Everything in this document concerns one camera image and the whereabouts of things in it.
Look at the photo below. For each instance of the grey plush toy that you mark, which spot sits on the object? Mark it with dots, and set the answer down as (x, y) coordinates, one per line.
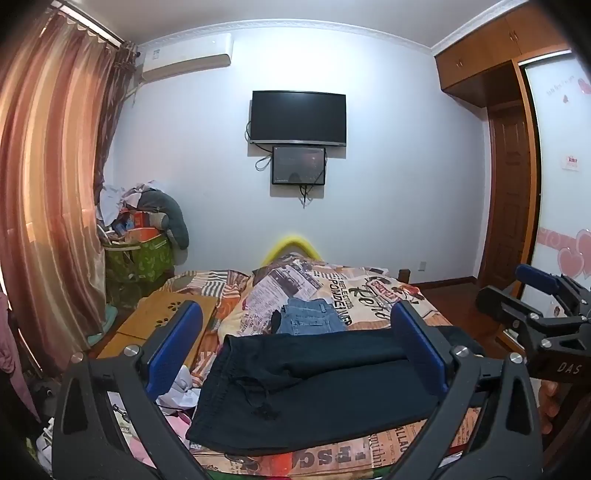
(168, 210)

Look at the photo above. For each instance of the orange box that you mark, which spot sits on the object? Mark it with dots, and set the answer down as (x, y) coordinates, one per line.
(143, 234)

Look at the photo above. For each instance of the pink garment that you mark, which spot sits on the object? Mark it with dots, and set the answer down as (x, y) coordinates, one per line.
(14, 350)

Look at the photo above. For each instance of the wooden lap table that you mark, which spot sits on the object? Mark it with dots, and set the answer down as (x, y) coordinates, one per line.
(152, 314)

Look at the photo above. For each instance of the wooden bedpost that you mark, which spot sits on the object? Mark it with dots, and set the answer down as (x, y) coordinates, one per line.
(405, 275)

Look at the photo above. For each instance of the printed blanket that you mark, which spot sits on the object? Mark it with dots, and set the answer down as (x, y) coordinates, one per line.
(369, 290)

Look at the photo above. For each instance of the pile of white clothes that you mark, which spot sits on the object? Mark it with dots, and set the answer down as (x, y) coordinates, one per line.
(115, 201)

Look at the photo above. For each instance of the striped orange curtain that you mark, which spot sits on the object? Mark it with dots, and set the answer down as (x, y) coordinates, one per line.
(46, 184)

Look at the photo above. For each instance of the green patterned bag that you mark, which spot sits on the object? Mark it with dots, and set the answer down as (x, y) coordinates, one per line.
(138, 265)

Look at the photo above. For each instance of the wooden overhead cabinet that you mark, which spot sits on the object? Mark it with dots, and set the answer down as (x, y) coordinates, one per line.
(489, 50)

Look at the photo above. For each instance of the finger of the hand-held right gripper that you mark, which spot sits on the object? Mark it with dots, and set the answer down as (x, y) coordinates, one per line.
(540, 276)
(503, 302)

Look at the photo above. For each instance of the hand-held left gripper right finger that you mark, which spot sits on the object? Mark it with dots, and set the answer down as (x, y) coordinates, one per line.
(418, 339)

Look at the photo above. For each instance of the white crumpled cloth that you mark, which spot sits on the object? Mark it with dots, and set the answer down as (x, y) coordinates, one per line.
(182, 390)

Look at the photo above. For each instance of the small black cloth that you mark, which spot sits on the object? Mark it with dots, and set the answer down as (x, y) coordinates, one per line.
(276, 322)

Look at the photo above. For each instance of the wall-mounted television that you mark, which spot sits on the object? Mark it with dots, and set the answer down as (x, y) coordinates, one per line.
(298, 117)

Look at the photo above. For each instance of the white heart-print wardrobe door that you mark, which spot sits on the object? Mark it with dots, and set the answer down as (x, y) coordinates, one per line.
(561, 194)

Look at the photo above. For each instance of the small wall monitor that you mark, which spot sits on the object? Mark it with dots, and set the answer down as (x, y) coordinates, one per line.
(298, 165)

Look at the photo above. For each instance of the blue jeans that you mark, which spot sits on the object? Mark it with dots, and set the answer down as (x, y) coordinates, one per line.
(314, 316)

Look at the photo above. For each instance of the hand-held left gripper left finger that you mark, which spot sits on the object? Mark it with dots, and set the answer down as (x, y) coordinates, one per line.
(175, 344)

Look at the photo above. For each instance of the person's right hand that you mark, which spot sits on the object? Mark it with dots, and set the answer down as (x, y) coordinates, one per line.
(548, 406)

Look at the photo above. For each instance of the yellow cushion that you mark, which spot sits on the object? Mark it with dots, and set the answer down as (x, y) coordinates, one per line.
(291, 242)

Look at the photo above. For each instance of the white air conditioner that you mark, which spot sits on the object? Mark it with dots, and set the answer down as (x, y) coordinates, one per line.
(184, 55)

